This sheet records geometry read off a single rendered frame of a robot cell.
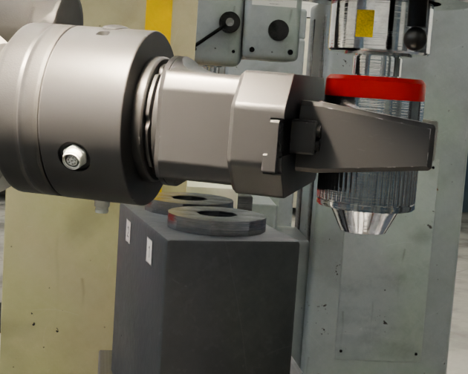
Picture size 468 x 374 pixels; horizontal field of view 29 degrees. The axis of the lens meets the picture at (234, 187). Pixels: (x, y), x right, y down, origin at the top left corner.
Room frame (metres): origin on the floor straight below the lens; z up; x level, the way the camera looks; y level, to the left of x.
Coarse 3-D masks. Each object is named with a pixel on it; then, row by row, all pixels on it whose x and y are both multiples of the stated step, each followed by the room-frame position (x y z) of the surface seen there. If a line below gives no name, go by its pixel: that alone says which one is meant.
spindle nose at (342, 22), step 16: (336, 0) 0.43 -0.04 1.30; (352, 0) 0.42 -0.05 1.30; (368, 0) 0.41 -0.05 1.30; (384, 0) 0.41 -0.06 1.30; (400, 0) 0.41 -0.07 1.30; (336, 16) 0.42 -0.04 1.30; (352, 16) 0.42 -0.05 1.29; (384, 16) 0.41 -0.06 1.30; (400, 16) 0.41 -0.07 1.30; (432, 16) 0.43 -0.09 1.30; (336, 32) 0.42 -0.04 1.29; (352, 32) 0.42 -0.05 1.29; (384, 32) 0.41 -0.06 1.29; (400, 32) 0.41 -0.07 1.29; (336, 48) 0.42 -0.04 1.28; (352, 48) 0.42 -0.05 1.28; (368, 48) 0.41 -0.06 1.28; (384, 48) 0.41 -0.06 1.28; (400, 48) 0.41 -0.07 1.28
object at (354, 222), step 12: (336, 216) 0.43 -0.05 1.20; (348, 216) 0.42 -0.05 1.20; (360, 216) 0.42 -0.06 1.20; (372, 216) 0.42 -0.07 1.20; (384, 216) 0.42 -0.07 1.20; (396, 216) 0.43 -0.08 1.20; (348, 228) 0.43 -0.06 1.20; (360, 228) 0.42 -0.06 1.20; (372, 228) 0.42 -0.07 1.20; (384, 228) 0.42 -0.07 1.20
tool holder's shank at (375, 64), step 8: (360, 56) 0.43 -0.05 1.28; (368, 56) 0.42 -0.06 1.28; (376, 56) 0.42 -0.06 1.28; (384, 56) 0.42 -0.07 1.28; (392, 56) 0.42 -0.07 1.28; (400, 56) 0.43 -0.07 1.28; (408, 56) 0.42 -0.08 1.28; (360, 64) 0.43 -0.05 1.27; (368, 64) 0.42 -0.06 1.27; (376, 64) 0.42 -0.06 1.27; (384, 64) 0.42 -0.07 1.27; (392, 64) 0.42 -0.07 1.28; (400, 64) 0.43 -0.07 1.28; (352, 72) 0.43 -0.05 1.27; (360, 72) 0.43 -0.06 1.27; (368, 72) 0.42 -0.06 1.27; (376, 72) 0.42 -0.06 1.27; (384, 72) 0.42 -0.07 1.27; (392, 72) 0.42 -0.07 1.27; (400, 72) 0.43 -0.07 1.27
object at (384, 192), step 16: (336, 96) 0.42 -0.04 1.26; (384, 112) 0.41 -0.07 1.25; (400, 112) 0.41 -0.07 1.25; (416, 112) 0.42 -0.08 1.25; (320, 176) 0.43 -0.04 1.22; (336, 176) 0.42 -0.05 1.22; (352, 176) 0.41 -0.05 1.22; (368, 176) 0.41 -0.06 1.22; (384, 176) 0.41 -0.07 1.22; (400, 176) 0.41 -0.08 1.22; (416, 176) 0.42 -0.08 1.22; (320, 192) 0.43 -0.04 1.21; (336, 192) 0.42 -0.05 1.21; (352, 192) 0.41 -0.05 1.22; (368, 192) 0.41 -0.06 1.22; (384, 192) 0.41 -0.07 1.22; (400, 192) 0.41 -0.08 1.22; (336, 208) 0.42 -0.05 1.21; (352, 208) 0.41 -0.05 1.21; (368, 208) 0.41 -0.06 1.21; (384, 208) 0.41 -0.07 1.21; (400, 208) 0.41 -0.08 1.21
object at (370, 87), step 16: (336, 80) 0.42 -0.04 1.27; (352, 80) 0.41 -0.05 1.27; (368, 80) 0.41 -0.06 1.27; (384, 80) 0.41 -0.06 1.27; (400, 80) 0.41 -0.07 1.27; (416, 80) 0.42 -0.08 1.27; (352, 96) 0.41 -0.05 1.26; (368, 96) 0.41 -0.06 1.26; (384, 96) 0.41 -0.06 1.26; (400, 96) 0.41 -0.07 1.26; (416, 96) 0.42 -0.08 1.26
